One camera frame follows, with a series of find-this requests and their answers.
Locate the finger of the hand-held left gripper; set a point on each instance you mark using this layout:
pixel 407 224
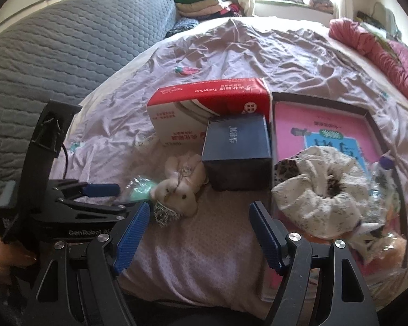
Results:
pixel 91 209
pixel 102 189

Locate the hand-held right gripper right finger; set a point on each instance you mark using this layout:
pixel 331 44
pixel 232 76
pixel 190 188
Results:
pixel 267 237

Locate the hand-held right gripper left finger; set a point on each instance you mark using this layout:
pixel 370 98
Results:
pixel 131 241

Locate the green sponge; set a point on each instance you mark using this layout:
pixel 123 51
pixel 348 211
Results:
pixel 139 190

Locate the leopard and floral fabric scrunchie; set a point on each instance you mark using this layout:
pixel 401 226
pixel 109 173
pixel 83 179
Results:
pixel 309 203

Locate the cream plush bear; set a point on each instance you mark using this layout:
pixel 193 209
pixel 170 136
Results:
pixel 183 183

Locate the white packet with black marks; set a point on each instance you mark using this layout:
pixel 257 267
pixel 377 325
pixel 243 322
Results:
pixel 369 241

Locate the green white tissue pack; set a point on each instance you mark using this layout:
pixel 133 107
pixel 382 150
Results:
pixel 382 190

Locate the packet with orange print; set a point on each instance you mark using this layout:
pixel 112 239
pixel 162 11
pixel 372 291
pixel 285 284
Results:
pixel 392 249

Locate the person's left hand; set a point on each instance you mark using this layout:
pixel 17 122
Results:
pixel 0 258

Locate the black white lace cloth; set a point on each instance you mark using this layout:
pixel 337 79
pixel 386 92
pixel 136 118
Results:
pixel 163 214

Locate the dark blue box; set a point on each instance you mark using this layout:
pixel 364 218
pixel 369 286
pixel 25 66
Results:
pixel 236 142

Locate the pink picture book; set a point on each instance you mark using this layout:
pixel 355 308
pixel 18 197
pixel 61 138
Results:
pixel 292 132

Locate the red and white carton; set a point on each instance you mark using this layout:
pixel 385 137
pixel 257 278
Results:
pixel 204 91

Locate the grey quilted headboard cover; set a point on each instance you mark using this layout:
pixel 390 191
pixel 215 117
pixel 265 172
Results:
pixel 71 51

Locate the purple printed bedsheet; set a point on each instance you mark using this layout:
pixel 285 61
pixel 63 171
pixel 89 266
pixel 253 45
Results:
pixel 258 57

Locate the dark speckled cloth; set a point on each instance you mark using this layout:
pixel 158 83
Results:
pixel 182 26

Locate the pink quilt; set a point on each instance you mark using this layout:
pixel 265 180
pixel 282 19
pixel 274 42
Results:
pixel 377 57

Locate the pile of folded clothes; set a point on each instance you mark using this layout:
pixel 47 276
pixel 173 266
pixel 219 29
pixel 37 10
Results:
pixel 204 1

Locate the olive green cloth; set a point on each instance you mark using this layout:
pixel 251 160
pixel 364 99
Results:
pixel 385 43

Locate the pile of crumpled laundry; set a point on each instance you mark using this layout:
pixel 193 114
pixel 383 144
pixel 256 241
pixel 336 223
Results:
pixel 306 0

